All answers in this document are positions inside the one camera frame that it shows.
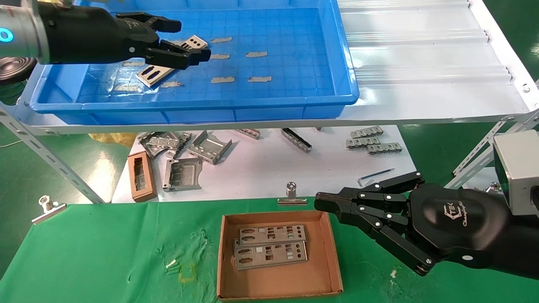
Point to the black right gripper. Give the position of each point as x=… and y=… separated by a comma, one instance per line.
x=459, y=223

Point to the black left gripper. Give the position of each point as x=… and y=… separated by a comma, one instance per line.
x=84, y=35

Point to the silver metal IO shield plate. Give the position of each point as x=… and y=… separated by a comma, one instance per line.
x=269, y=256
x=273, y=233
x=153, y=75

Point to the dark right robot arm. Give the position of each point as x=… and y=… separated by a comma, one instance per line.
x=526, y=252

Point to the brown cardboard box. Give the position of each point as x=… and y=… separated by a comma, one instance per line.
x=278, y=282

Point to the blue plastic tray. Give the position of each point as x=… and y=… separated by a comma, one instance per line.
x=294, y=63

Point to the grey tape strip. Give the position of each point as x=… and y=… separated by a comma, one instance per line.
x=132, y=64
x=127, y=88

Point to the thin blue rod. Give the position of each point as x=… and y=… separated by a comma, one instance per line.
x=377, y=174

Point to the notched metal comb piece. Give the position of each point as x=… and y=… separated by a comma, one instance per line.
x=385, y=148
x=362, y=142
x=367, y=132

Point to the yellow plastic bag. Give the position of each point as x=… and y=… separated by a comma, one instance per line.
x=113, y=138

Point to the dark metal strip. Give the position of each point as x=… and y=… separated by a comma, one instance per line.
x=297, y=141

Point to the small silver metal strip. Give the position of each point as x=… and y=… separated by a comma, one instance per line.
x=249, y=134

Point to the grey metal shelf rack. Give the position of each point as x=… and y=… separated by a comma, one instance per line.
x=421, y=84

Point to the slotted metal bracket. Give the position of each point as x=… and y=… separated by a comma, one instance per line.
x=183, y=141
x=158, y=141

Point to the angled metal bracket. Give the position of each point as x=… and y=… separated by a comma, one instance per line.
x=210, y=147

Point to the square metal bracket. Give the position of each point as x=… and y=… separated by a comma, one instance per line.
x=183, y=176

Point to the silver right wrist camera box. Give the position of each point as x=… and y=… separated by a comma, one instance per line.
x=520, y=172

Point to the brown cardboard frame block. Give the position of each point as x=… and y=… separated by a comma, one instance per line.
x=131, y=176

